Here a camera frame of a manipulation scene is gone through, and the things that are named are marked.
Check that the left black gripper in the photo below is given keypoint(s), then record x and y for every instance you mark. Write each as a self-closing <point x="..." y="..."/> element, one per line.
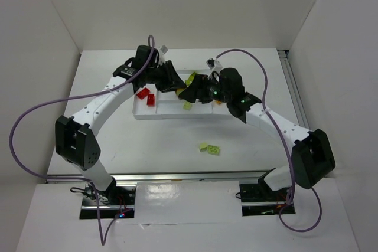
<point x="161" y="75"/>

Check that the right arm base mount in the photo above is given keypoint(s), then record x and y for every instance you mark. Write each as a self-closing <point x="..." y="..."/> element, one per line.
<point x="257" y="199"/>

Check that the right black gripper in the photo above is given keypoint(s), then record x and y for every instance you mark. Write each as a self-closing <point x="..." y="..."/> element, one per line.
<point x="202" y="90"/>

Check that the pale green small lego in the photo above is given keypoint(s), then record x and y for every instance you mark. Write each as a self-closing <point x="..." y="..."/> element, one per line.
<point x="187" y="106"/>

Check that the yellow and green lego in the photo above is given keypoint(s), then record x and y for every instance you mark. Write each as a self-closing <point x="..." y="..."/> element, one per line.
<point x="179" y="91"/>

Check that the aluminium rail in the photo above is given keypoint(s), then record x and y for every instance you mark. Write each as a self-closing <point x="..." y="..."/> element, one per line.
<point x="298" y="101"/>
<point x="186" y="176"/>

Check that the red rectangular lego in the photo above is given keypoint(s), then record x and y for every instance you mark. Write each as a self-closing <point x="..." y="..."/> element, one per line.
<point x="143" y="93"/>

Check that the dark green small lego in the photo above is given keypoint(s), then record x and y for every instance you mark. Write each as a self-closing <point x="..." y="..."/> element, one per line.
<point x="188" y="82"/>

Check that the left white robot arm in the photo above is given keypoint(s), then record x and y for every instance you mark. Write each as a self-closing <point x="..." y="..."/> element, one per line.
<point x="76" y="135"/>

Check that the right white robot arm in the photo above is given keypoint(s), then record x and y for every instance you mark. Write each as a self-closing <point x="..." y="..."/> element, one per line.
<point x="253" y="111"/>

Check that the aluminium rail front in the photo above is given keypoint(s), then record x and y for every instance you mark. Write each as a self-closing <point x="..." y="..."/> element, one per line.
<point x="186" y="176"/>

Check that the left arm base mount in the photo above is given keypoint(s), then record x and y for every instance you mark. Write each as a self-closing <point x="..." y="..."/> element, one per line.
<point x="123" y="203"/>

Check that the white compartment tray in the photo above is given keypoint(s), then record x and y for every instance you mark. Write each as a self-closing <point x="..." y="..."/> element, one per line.
<point x="169" y="106"/>

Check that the aluminium rail right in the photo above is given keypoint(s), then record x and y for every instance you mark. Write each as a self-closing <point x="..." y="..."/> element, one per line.
<point x="298" y="101"/>

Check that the pale green lego pair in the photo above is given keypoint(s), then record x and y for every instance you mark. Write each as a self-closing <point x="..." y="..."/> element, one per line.
<point x="210" y="149"/>

